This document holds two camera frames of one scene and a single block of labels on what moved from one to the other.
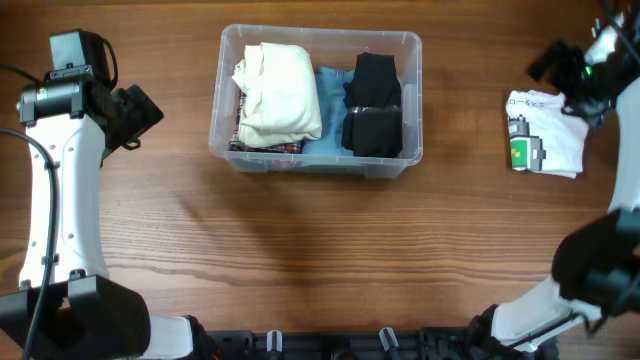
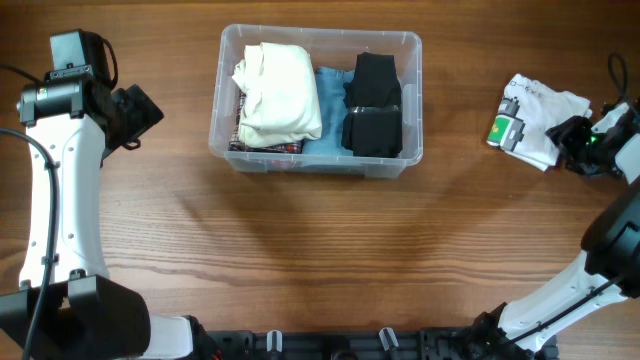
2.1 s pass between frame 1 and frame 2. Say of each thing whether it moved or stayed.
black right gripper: moved
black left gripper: stayed
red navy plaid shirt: stayed
